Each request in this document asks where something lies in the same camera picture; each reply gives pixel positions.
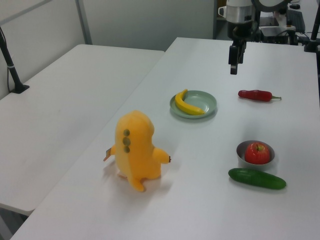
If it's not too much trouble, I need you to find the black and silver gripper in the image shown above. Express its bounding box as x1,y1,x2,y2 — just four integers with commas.
226,4,254,76

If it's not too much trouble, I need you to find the red chili pepper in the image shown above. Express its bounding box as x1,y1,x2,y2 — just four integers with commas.
237,89,283,103

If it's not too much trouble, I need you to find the pale green plastic plate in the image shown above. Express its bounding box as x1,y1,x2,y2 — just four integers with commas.
169,89,218,120

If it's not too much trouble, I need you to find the yellow banana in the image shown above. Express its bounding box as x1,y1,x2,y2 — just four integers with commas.
174,88,206,116

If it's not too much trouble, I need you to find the black clamp stand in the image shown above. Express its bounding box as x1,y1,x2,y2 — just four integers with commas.
303,15,320,53

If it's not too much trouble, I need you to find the grey bowl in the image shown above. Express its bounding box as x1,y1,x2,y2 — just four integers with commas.
236,140,276,172

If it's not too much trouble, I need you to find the red apple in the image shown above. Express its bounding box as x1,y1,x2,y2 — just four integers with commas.
244,141,271,165

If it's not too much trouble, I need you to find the green cucumber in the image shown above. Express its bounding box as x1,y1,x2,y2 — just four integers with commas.
227,167,287,191

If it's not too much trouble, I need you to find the yellow plush toy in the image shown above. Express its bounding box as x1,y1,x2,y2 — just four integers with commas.
103,109,173,193

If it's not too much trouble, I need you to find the grey partition post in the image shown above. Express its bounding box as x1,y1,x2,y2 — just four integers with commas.
74,0,93,46

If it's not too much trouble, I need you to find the black camera stand pole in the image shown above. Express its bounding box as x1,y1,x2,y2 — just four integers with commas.
0,25,30,95

